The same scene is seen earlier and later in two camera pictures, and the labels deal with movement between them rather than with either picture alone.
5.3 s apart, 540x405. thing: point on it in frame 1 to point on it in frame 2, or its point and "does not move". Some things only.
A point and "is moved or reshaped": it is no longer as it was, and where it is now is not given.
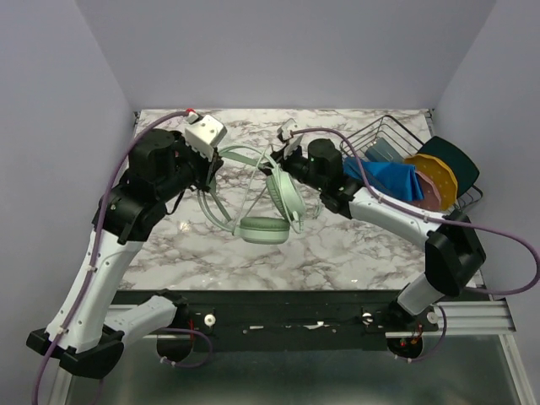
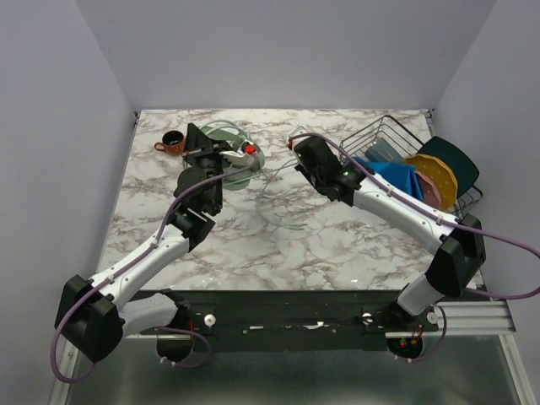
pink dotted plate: (432, 198) does not move
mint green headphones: (284, 191) to (238, 153)
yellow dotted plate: (445, 178) does not move
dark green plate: (464, 168) does not move
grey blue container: (382, 152) does not move
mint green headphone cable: (259, 197) is moved or reshaped
